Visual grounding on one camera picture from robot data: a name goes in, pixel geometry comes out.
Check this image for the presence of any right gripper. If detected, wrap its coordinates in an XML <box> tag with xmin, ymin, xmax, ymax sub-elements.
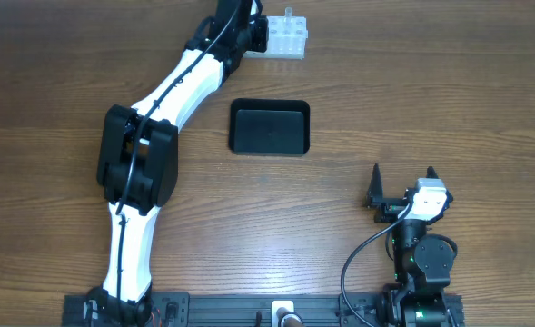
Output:
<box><xmin>364</xmin><ymin>163</ymin><xmax>440</xmax><ymax>224</ymax></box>

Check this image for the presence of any black tray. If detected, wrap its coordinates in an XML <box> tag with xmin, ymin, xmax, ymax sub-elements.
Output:
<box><xmin>228</xmin><ymin>97</ymin><xmax>312</xmax><ymax>158</ymax></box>

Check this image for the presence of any white test tube rack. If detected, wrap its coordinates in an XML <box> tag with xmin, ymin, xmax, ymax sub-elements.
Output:
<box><xmin>243</xmin><ymin>15</ymin><xmax>310</xmax><ymax>61</ymax></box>

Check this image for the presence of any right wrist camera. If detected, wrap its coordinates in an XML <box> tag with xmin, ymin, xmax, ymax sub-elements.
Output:
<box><xmin>405</xmin><ymin>177</ymin><xmax>449</xmax><ymax>223</ymax></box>

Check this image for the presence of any black cable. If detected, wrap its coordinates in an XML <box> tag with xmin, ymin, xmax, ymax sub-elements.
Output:
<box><xmin>339</xmin><ymin>203</ymin><xmax>413</xmax><ymax>327</ymax></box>
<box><xmin>114</xmin><ymin>2</ymin><xmax>243</xmax><ymax>217</ymax></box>

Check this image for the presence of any mounting rail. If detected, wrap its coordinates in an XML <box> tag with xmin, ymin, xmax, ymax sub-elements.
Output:
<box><xmin>62</xmin><ymin>292</ymin><xmax>466</xmax><ymax>327</ymax></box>

